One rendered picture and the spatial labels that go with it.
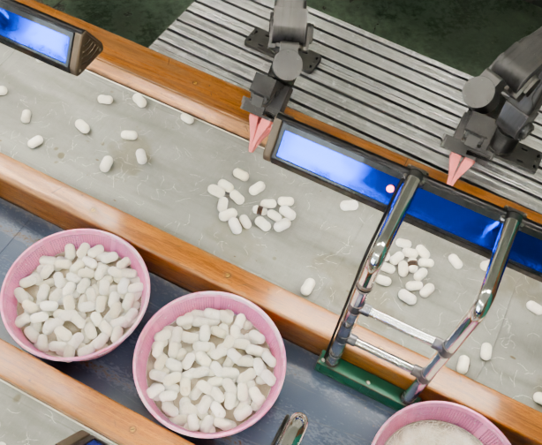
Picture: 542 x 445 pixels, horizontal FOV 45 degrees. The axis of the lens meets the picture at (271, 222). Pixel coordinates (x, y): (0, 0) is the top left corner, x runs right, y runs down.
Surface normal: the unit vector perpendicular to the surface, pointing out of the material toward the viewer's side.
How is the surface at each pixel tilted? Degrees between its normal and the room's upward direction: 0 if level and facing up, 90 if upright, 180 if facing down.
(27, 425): 0
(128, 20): 0
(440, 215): 58
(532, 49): 16
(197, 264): 0
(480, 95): 43
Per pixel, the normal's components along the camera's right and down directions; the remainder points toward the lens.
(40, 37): -0.34, 0.34
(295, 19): 0.03, -0.03
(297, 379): 0.07, -0.54
